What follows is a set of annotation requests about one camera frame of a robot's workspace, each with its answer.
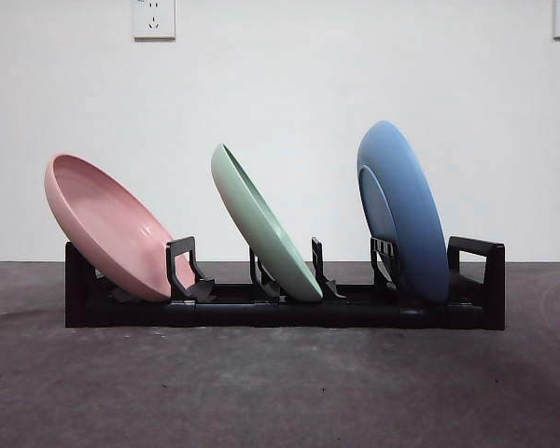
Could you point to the green round plate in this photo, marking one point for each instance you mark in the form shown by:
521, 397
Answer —
261, 233

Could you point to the blue round plate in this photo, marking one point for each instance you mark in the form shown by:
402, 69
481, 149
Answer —
410, 196

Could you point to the pink round plate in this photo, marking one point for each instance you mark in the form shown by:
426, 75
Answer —
107, 219

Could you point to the black plastic dish rack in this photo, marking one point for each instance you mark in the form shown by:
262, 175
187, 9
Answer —
476, 317

